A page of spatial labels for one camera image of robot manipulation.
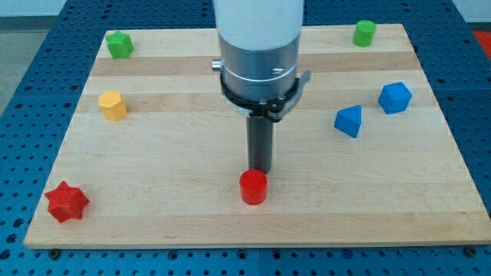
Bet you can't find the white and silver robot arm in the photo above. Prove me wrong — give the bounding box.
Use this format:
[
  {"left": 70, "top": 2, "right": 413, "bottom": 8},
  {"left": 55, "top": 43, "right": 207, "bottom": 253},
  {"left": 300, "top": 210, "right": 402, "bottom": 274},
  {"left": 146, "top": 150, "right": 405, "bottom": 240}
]
[{"left": 213, "top": 0, "right": 304, "bottom": 121}]

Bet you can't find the blue triangle block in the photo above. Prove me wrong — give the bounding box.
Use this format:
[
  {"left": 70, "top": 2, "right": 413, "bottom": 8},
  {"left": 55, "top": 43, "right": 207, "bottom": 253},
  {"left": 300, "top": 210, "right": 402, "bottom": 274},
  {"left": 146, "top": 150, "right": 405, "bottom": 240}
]
[{"left": 334, "top": 105, "right": 362, "bottom": 138}]

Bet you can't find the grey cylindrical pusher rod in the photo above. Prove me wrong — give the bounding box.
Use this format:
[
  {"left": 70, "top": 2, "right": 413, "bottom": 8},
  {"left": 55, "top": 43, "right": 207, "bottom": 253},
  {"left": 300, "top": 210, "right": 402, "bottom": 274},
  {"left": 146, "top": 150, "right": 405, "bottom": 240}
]
[{"left": 246, "top": 117, "right": 274, "bottom": 174}]

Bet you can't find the red cylinder block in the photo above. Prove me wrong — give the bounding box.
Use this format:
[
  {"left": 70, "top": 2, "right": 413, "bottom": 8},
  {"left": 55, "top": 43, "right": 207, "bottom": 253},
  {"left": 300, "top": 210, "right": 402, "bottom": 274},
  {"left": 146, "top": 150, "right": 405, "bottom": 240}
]
[{"left": 239, "top": 169, "right": 268, "bottom": 205}]

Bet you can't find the light wooden board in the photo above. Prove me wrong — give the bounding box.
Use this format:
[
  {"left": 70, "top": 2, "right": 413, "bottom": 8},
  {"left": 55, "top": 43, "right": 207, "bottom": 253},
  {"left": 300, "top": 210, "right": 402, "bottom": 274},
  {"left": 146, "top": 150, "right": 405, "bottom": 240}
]
[{"left": 24, "top": 24, "right": 490, "bottom": 249}]

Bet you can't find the yellow hexagon block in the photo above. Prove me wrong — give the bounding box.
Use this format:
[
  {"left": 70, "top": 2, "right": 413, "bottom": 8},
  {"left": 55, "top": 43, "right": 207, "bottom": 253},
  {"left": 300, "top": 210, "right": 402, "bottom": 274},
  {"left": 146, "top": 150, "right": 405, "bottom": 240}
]
[{"left": 98, "top": 90, "right": 128, "bottom": 121}]

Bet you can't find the blue hexagon block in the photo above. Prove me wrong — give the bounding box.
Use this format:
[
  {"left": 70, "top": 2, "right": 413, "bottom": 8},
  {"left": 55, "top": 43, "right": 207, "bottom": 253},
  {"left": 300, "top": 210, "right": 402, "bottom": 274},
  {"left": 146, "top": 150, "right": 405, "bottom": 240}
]
[{"left": 378, "top": 82, "right": 413, "bottom": 114}]

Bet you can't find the green star block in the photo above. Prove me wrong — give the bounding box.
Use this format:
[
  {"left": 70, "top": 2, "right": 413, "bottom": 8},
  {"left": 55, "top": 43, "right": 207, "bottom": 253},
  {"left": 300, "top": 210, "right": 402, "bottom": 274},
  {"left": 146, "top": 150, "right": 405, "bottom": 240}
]
[{"left": 105, "top": 31, "right": 134, "bottom": 59}]

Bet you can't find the green cylinder block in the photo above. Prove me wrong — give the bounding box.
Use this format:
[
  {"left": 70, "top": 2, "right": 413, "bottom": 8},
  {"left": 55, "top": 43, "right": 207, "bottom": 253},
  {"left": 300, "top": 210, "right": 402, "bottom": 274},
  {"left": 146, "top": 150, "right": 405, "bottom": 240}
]
[{"left": 353, "top": 20, "right": 377, "bottom": 48}]

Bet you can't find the red star block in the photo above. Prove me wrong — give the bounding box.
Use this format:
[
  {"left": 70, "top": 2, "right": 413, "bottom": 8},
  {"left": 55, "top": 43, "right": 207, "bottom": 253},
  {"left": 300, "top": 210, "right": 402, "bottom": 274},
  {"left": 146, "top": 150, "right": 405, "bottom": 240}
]
[{"left": 44, "top": 181, "right": 90, "bottom": 222}]

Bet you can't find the black clamp ring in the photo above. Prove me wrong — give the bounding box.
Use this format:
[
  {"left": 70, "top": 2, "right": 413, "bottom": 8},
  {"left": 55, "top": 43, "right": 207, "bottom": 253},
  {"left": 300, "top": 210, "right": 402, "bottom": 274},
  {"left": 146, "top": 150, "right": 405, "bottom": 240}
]
[{"left": 219, "top": 70, "right": 312, "bottom": 123}]

